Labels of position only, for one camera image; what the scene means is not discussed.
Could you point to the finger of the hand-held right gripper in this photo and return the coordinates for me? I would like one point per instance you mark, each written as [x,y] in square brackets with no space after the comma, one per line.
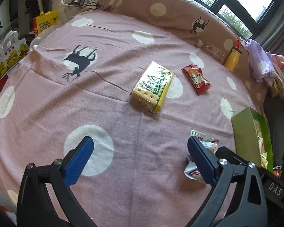
[229,155]

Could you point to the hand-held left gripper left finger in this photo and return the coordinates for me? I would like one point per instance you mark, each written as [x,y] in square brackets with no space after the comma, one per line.
[79,162]

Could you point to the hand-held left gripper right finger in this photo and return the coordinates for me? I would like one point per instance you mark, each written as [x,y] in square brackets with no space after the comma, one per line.
[202,162]

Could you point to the silver snack wrapper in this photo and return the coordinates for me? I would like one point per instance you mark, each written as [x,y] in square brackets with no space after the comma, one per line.
[190,170]

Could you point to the green cardboard box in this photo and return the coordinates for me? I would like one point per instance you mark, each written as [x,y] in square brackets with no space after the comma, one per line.
[245,134]

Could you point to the yellow snack packet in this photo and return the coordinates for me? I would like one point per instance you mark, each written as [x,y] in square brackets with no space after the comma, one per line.
[264,159]

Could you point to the yellow green cracker packet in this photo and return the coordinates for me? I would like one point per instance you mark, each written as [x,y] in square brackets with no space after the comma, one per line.
[153,85]

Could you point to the person's dark clothing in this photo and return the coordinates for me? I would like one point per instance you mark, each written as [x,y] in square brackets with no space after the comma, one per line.
[275,118]

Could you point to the pink dotted bedsheet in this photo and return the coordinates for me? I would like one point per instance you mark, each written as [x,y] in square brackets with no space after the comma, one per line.
[49,99]

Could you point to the red snack packet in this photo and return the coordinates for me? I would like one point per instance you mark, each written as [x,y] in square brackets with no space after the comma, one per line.
[196,79]

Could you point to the yellow bottle with red cap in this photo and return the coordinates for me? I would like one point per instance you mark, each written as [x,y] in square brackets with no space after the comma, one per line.
[233,58]

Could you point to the translucent plastic bag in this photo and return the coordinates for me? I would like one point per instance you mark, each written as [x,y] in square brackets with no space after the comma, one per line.
[282,71]

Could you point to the purple white plastic bag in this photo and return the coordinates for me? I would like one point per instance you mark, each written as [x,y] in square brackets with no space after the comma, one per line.
[259,59]

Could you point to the clear plastic bottle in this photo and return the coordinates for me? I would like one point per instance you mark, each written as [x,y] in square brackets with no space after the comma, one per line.
[213,50]

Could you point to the yellow cardboard box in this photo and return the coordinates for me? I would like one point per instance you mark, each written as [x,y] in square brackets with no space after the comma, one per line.
[46,21]

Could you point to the beige cloth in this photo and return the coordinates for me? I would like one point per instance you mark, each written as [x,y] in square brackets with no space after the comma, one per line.
[66,0]

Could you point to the white rolled tube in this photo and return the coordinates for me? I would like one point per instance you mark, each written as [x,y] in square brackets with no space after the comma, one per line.
[40,1]

